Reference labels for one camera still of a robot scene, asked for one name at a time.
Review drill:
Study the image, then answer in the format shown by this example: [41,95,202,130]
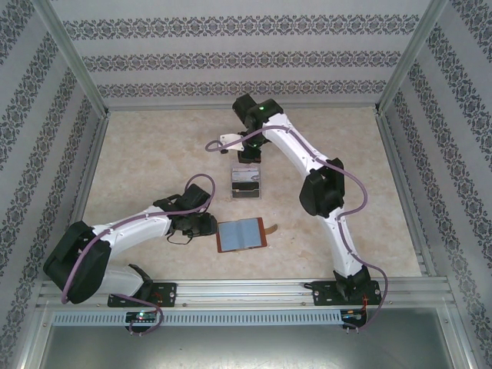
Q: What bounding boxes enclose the brown leather card holder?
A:
[216,217,278,254]

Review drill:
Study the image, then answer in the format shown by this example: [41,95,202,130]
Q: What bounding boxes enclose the black VIP card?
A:
[232,181,261,199]

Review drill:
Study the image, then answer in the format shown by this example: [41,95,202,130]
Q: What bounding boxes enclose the clear acrylic card stand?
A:
[229,163,265,201]

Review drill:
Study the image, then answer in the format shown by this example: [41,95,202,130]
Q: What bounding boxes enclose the circuit board green light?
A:
[125,310,161,323]

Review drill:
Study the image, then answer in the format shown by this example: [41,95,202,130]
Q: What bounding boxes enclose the grey metal sheet panel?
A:
[38,322,462,369]

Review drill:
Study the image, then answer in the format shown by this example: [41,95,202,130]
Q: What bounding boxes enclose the aluminium frame rail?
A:
[374,113,439,278]
[103,100,381,113]
[52,113,111,281]

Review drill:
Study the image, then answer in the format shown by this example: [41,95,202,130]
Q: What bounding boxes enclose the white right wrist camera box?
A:
[218,131,247,150]

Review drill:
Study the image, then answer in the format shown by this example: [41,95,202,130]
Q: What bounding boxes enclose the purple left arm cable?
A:
[61,173,216,335]

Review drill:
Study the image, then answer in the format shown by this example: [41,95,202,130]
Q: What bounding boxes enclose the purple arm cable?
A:
[205,125,389,334]
[61,173,216,335]

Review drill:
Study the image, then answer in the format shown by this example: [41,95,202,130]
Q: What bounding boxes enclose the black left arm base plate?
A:
[107,281,178,308]

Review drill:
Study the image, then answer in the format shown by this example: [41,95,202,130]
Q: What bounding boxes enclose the wide aluminium mounting rail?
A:
[36,278,457,308]

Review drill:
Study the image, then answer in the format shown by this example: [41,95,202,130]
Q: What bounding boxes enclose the slotted grey cable duct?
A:
[52,309,343,327]

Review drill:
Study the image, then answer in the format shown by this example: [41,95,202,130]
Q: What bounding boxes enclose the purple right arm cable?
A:
[205,125,389,334]

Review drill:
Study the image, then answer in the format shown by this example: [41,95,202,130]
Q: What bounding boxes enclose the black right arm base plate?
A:
[311,279,384,308]

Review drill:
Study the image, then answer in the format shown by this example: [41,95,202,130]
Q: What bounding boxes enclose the aluminium frame post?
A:
[32,0,111,116]
[374,0,450,116]

